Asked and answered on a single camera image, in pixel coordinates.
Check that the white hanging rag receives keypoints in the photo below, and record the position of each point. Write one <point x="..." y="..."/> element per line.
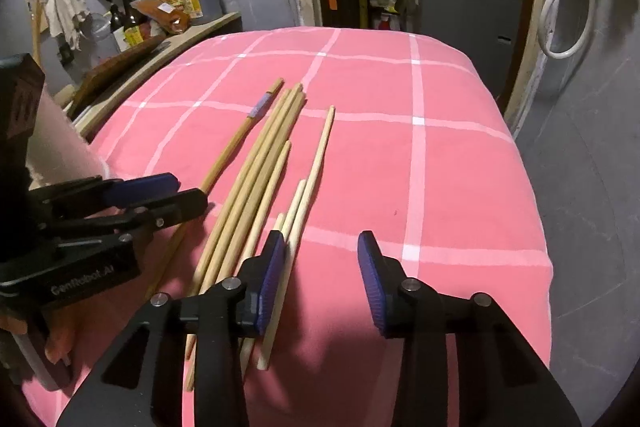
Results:
<point x="65" y="7"/>

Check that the pile of wooden chopsticks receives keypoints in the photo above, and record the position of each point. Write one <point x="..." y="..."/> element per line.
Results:
<point x="257" y="169"/>

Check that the white perforated utensil holder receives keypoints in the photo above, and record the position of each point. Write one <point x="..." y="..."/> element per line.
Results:
<point x="60" y="142"/>

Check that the dark soy sauce bottle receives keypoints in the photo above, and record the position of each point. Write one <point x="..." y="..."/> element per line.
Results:
<point x="132" y="27"/>
<point x="116" y="27"/>

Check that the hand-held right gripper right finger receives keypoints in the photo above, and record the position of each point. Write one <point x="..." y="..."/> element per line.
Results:
<point x="372" y="289"/>

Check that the red and white bottle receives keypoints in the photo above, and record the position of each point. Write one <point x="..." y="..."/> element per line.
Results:
<point x="385" y="23"/>

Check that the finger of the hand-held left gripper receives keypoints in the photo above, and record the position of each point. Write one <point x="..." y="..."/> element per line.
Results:
<point x="175" y="207"/>
<point x="145" y="188"/>

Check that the pink checked tablecloth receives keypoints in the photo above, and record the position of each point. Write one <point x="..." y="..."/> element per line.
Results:
<point x="400" y="182"/>

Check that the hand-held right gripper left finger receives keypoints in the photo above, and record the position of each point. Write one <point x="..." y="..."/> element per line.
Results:
<point x="270" y="279"/>

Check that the wooden counter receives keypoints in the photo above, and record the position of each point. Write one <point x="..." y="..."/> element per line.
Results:
<point x="200" y="34"/>

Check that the person's left hand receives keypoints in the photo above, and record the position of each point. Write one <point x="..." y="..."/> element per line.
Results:
<point x="60" y="337"/>

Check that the brown wooden cutting board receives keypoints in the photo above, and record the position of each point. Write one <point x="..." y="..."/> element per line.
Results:
<point x="115" y="67"/>

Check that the cream door frame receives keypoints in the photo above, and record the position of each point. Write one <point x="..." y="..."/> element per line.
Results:
<point x="525" y="72"/>

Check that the brown chopstick with blue band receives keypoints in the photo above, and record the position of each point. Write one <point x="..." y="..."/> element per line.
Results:
<point x="235" y="142"/>

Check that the grey cabinet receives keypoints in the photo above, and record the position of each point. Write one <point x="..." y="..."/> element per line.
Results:
<point x="465" y="22"/>

